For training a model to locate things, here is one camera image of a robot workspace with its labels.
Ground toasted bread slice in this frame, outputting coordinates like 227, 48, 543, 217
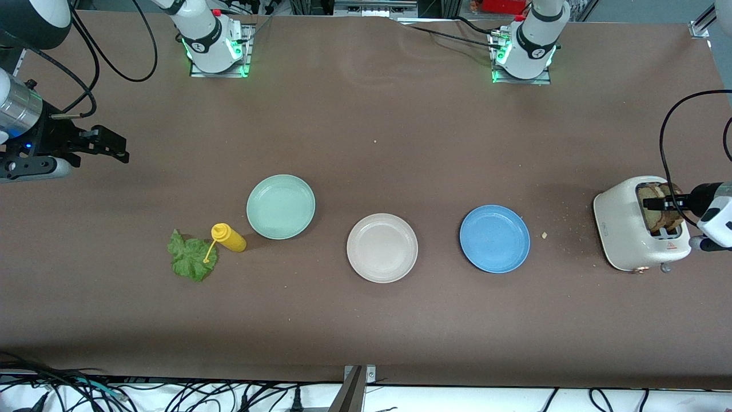
639, 184, 670, 231
658, 182, 685, 229

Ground green lettuce leaf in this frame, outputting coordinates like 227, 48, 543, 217
167, 229, 219, 282

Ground blue plate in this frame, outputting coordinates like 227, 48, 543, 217
459, 204, 531, 274

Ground green plate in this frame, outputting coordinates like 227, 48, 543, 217
246, 174, 316, 240

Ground beige plate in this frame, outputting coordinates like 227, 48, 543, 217
347, 213, 419, 284

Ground white toaster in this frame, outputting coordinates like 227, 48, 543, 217
593, 175, 693, 274

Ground yellow mustard squeeze bottle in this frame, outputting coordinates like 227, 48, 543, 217
203, 223, 248, 264

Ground red box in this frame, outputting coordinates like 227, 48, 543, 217
472, 0, 528, 15

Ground grey metal rack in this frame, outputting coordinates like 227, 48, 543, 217
333, 0, 419, 19

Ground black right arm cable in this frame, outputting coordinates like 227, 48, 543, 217
23, 0, 158, 119

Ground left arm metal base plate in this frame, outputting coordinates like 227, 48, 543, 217
491, 31, 552, 85

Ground aluminium frame profile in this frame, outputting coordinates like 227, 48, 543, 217
689, 6, 715, 39

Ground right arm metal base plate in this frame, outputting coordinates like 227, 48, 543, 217
189, 23, 253, 78

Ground black looped cable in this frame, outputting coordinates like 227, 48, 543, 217
589, 388, 616, 412

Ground teal network cable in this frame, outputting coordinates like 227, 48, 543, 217
71, 377, 125, 399

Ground black base power cable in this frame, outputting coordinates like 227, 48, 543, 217
400, 16, 507, 52

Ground white cable shelf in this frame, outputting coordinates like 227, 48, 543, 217
0, 369, 732, 412

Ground aluminium edge bracket profile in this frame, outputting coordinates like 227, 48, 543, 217
328, 365, 377, 412

